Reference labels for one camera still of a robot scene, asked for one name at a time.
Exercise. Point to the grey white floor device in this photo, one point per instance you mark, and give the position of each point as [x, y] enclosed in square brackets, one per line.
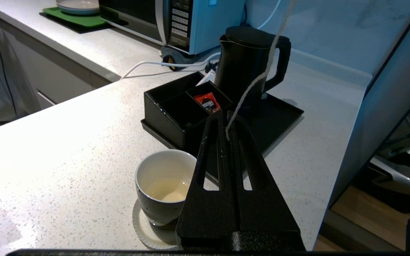
[400, 174]

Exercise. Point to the green mat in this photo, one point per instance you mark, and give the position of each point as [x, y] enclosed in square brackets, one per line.
[80, 19]

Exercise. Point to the black compartment sachet box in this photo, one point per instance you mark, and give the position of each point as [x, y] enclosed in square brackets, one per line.
[162, 117]

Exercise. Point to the white paper sachet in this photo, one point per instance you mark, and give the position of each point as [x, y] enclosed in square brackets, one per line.
[205, 78]

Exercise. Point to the silver microwave oven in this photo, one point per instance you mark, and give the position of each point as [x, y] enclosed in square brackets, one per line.
[212, 25]

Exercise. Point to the red coffee sachet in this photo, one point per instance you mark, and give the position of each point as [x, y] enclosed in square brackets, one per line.
[206, 103]

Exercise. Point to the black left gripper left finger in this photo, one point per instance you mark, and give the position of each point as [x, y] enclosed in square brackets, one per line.
[208, 213]

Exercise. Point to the black electric kettle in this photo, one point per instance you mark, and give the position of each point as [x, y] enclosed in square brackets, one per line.
[240, 64]

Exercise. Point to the white plate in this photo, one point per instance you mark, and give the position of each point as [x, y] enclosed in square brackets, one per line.
[77, 6]

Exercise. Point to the white round saucer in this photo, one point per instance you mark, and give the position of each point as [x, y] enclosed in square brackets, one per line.
[141, 227]

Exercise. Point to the black mug white inside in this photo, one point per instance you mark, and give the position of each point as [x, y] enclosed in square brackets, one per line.
[155, 167]

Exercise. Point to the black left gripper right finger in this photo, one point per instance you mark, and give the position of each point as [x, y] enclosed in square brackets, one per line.
[265, 209]

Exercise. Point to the black rectangular serving tray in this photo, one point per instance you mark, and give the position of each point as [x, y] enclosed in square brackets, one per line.
[279, 113]

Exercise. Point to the grey kitchen base cabinet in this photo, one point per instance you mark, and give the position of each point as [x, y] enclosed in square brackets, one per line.
[30, 81]

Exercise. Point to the pyramid tea bag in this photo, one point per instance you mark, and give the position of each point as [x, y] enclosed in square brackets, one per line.
[263, 75]

